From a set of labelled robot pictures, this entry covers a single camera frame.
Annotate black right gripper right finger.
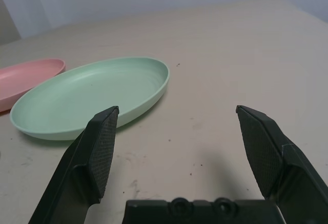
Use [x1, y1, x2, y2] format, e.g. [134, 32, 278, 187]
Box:
[236, 105, 328, 224]

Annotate mint green round plate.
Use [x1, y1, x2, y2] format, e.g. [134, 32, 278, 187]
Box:
[9, 56, 171, 141]

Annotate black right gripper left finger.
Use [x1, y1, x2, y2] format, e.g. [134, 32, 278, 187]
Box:
[28, 105, 120, 224]

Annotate pink round plate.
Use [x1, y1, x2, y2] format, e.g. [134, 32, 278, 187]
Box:
[0, 58, 66, 113]

